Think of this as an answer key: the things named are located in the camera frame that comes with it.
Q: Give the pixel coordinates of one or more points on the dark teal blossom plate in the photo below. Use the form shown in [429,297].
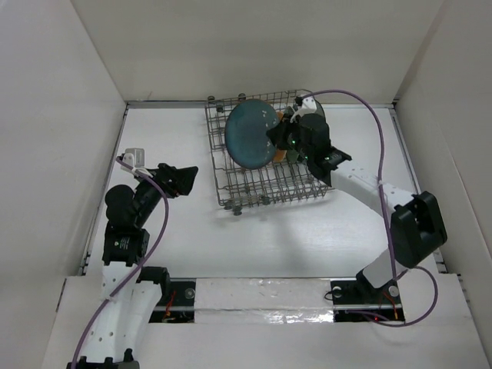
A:
[245,133]

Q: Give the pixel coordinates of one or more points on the cream plate tree drawing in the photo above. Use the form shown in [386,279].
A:
[320,114]

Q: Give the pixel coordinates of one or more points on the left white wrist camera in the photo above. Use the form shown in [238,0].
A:
[132,160]

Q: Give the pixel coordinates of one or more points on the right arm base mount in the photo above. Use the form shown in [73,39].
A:
[351,304]

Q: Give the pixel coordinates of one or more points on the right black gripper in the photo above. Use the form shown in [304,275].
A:
[277,133]

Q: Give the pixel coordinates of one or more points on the round woven bamboo tray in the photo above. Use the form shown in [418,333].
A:
[280,155]

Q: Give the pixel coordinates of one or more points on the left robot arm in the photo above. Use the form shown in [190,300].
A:
[130,290]

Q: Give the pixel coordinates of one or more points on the grey wire dish rack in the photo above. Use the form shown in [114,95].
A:
[279,182]

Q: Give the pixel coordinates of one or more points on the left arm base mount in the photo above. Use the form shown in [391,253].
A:
[177,307]

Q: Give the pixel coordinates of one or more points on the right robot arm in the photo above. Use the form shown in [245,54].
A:
[413,222]

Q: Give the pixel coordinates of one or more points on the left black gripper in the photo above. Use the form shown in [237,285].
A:
[172,181]

